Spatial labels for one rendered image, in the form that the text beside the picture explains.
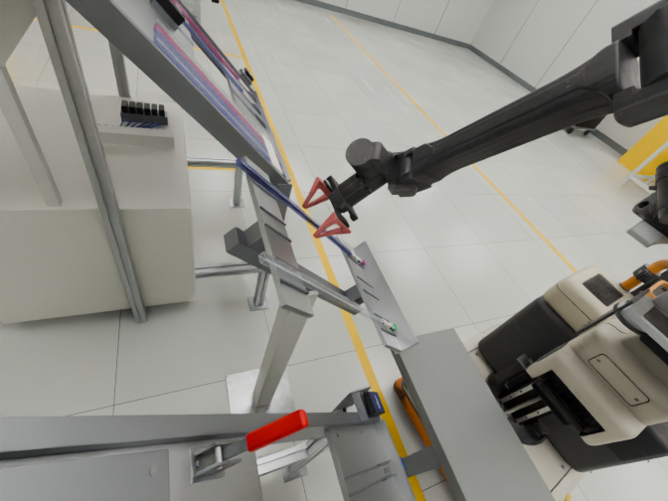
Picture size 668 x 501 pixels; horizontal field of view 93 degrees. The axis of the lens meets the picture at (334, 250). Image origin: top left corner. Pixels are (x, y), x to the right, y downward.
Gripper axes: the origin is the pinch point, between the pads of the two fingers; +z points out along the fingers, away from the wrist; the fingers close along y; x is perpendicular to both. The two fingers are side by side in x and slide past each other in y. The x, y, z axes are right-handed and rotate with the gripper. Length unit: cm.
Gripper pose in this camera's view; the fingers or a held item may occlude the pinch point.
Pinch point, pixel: (311, 219)
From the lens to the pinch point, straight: 72.6
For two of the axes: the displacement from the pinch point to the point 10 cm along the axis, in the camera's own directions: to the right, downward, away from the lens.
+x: 5.0, 4.0, 7.7
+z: -8.1, 5.3, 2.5
